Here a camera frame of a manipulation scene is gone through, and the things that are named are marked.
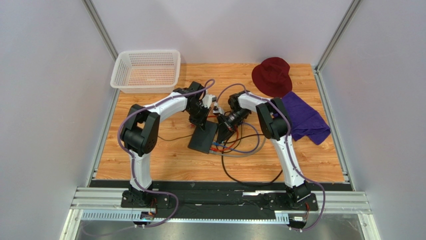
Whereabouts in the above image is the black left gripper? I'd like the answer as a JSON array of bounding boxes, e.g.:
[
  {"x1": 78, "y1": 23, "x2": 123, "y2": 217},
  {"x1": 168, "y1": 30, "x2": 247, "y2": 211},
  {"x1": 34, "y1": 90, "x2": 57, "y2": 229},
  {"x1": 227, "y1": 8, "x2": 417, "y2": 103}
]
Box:
[{"x1": 186, "y1": 103, "x2": 211, "y2": 132}]

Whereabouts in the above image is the black power cable with plug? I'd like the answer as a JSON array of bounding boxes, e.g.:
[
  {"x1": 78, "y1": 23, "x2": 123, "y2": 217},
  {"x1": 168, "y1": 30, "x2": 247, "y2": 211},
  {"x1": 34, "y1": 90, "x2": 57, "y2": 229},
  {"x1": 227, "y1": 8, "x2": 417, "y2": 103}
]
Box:
[{"x1": 157, "y1": 133, "x2": 195, "y2": 142}]

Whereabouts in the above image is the black network switch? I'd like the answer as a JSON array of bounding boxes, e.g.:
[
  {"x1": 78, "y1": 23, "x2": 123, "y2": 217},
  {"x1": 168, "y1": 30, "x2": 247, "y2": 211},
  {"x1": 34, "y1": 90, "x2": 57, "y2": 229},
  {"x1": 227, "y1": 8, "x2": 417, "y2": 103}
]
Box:
[{"x1": 188, "y1": 121, "x2": 218, "y2": 154}]

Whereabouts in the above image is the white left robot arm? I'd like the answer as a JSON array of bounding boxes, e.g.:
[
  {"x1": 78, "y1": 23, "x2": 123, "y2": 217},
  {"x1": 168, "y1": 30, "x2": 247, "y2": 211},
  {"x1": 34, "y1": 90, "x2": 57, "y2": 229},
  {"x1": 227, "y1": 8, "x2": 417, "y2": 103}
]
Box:
[{"x1": 117, "y1": 79, "x2": 215, "y2": 200}]

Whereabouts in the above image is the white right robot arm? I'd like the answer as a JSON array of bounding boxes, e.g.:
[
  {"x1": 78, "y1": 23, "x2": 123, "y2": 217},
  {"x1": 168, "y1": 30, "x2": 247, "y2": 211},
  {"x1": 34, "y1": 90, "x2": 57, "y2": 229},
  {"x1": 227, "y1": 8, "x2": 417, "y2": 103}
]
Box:
[{"x1": 217, "y1": 91, "x2": 311, "y2": 208}]

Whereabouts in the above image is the dark red bucket hat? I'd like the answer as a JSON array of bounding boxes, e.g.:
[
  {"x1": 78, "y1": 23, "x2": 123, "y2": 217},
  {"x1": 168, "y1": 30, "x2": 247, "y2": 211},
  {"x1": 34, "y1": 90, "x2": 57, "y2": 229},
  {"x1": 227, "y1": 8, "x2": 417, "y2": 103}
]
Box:
[{"x1": 251, "y1": 57, "x2": 293, "y2": 98}]

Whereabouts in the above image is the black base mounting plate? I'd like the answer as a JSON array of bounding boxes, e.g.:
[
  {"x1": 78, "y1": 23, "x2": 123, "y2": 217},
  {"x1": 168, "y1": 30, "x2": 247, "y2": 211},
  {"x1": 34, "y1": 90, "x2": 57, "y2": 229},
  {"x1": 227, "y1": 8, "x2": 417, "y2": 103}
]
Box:
[{"x1": 120, "y1": 181, "x2": 321, "y2": 220}]

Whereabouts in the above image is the purple cloth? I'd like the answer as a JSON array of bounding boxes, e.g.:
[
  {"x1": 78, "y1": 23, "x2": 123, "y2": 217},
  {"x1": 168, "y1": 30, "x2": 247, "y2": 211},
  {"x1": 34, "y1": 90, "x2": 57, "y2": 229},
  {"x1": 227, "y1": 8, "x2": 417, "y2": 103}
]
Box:
[{"x1": 281, "y1": 91, "x2": 331, "y2": 145}]

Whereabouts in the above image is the white plastic basket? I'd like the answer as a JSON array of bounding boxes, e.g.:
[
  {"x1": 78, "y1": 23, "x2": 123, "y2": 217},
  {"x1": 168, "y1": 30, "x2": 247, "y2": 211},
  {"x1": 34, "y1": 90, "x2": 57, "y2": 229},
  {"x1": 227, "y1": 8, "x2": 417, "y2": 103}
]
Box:
[{"x1": 110, "y1": 49, "x2": 181, "y2": 94}]

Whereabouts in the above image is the blue ethernet cable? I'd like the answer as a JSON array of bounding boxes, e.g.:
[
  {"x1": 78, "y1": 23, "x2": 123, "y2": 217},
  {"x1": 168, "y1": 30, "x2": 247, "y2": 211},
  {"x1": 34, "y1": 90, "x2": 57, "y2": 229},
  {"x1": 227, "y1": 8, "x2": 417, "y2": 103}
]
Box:
[{"x1": 212, "y1": 121, "x2": 261, "y2": 155}]

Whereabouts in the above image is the red ethernet cable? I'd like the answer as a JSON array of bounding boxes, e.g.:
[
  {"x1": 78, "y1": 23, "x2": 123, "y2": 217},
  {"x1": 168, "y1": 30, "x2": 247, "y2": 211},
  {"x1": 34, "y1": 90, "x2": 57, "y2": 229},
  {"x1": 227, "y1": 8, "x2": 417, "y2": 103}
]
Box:
[{"x1": 206, "y1": 114, "x2": 242, "y2": 154}]

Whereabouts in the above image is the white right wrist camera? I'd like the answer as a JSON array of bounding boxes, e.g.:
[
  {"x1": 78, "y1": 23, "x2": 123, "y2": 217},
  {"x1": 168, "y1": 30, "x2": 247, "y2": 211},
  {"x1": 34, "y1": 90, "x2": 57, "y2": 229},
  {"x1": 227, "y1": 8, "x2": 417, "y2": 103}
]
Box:
[{"x1": 212, "y1": 102, "x2": 225, "y2": 116}]

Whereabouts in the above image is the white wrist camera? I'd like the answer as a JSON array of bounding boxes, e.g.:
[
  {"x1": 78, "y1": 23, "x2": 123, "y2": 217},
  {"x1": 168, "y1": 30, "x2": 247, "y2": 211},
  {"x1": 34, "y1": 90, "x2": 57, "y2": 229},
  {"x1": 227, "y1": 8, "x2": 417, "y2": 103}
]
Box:
[
  {"x1": 201, "y1": 94, "x2": 217, "y2": 109},
  {"x1": 212, "y1": 102, "x2": 225, "y2": 116}
]

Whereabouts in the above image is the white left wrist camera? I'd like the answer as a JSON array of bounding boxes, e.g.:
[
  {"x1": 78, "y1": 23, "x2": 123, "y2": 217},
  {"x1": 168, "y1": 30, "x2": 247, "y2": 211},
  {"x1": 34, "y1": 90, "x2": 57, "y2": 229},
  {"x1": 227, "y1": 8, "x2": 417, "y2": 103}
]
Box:
[{"x1": 201, "y1": 94, "x2": 217, "y2": 109}]

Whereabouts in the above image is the black mains power cord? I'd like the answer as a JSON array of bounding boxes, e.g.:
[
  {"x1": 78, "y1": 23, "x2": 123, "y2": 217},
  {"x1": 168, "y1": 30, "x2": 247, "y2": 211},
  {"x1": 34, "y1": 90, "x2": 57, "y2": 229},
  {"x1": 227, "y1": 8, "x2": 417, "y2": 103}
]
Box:
[{"x1": 221, "y1": 146, "x2": 284, "y2": 187}]

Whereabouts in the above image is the black ethernet cable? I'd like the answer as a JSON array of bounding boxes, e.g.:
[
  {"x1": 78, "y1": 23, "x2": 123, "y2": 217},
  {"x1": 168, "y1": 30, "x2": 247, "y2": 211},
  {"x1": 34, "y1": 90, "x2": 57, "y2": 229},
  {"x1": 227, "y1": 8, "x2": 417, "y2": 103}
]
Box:
[{"x1": 216, "y1": 128, "x2": 262, "y2": 151}]

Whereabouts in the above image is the grey ethernet cable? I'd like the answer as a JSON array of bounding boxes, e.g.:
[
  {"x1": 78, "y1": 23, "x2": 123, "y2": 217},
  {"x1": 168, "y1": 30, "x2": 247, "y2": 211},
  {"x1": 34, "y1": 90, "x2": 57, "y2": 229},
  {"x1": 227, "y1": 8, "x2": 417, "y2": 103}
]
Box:
[{"x1": 209, "y1": 137, "x2": 267, "y2": 158}]

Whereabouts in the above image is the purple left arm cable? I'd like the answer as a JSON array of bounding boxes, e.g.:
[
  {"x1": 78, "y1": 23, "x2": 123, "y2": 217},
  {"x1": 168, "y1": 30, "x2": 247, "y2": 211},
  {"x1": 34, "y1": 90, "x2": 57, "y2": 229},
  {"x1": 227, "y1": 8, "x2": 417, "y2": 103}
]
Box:
[{"x1": 117, "y1": 78, "x2": 216, "y2": 229}]

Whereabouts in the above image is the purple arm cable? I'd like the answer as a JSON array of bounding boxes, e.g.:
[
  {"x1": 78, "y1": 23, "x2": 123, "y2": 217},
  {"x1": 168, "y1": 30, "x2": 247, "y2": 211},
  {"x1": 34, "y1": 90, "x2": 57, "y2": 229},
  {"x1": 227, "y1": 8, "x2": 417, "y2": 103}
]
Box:
[
  {"x1": 117, "y1": 78, "x2": 216, "y2": 229},
  {"x1": 215, "y1": 83, "x2": 326, "y2": 232}
]

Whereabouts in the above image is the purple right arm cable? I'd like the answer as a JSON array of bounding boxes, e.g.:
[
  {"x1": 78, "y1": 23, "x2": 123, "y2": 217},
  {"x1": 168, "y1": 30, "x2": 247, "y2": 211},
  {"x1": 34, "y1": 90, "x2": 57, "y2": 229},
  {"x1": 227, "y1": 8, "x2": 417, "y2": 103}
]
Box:
[{"x1": 215, "y1": 83, "x2": 326, "y2": 232}]

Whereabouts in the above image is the aluminium frame rail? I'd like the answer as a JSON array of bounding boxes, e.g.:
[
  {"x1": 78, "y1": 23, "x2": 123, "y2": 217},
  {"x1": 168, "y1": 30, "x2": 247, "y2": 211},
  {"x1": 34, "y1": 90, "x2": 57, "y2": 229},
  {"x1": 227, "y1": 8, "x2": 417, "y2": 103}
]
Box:
[{"x1": 60, "y1": 187, "x2": 380, "y2": 240}]

